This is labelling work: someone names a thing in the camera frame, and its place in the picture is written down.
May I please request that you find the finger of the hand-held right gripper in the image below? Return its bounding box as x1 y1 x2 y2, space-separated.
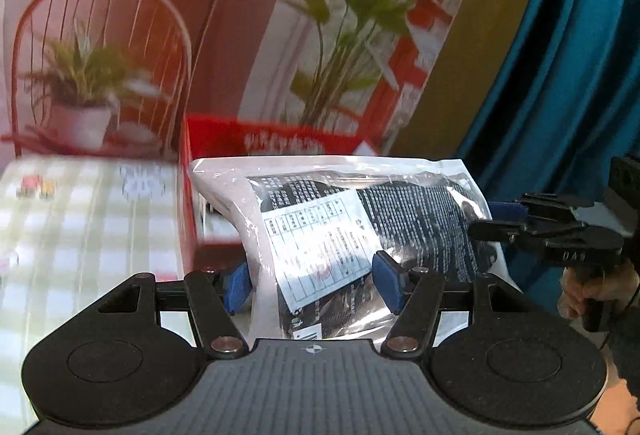
487 194 594 222
467 220 589 247

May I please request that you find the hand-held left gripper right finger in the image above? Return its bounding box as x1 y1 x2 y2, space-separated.
372 251 543 360

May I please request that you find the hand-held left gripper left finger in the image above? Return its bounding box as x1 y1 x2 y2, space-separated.
97 260 251 360

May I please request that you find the clear bag with black garment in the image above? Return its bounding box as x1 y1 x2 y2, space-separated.
187 155 496 343

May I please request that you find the red cardboard box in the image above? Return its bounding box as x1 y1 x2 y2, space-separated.
177 114 523 300

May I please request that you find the person's right hand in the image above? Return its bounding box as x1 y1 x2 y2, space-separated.
559 260 640 322

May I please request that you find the teal curtain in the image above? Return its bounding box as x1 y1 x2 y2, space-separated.
457 0 640 293

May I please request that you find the checkered flower print tablecloth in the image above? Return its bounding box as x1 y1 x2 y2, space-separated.
0 155 201 432

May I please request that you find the printed room scene backdrop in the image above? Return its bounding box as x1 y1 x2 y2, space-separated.
0 0 493 162

